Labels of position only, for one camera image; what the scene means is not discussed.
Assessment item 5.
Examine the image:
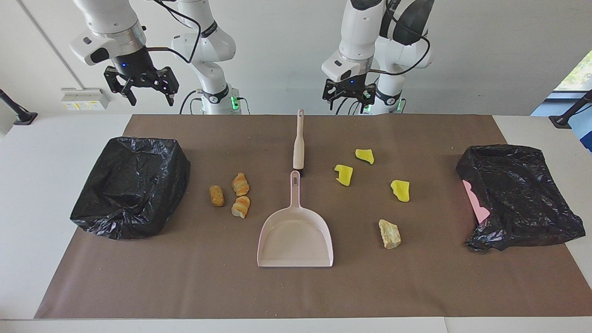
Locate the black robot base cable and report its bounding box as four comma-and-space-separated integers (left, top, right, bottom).
179, 89, 204, 115
336, 92, 366, 115

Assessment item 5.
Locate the beige crusty bread chunk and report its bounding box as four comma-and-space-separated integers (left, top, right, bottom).
378, 219, 402, 250

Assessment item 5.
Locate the black plastic trash bag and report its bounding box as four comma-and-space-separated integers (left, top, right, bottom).
69, 136, 191, 240
456, 144, 586, 252

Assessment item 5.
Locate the black camera stand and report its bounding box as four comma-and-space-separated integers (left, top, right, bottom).
0, 88, 38, 126
549, 89, 592, 129

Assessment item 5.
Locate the pale pink plastic dustpan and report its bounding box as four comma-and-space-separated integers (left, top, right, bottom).
257, 170, 334, 268

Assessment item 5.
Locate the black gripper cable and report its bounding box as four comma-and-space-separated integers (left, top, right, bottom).
369, 0, 432, 77
146, 0, 204, 65

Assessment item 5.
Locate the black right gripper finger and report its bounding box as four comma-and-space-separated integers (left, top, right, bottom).
104, 66, 138, 106
157, 66, 180, 107

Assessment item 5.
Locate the brown paper table mat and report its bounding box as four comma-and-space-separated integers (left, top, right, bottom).
35, 114, 592, 320

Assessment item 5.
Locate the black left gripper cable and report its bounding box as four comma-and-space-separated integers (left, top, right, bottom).
369, 0, 432, 77

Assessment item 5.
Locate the beige handled hand brush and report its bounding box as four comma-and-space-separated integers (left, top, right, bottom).
292, 109, 307, 177

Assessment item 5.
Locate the white wall socket box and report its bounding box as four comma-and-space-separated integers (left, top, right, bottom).
61, 87, 111, 111

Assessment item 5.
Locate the window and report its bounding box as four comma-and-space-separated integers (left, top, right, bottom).
553, 49, 592, 92

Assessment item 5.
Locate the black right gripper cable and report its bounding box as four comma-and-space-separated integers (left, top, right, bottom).
146, 0, 204, 65

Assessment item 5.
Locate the orange striped croissant piece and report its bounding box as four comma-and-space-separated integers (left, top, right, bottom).
231, 196, 251, 219
231, 173, 250, 197

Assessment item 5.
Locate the pink plastic bin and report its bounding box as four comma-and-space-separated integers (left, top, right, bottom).
462, 179, 491, 225

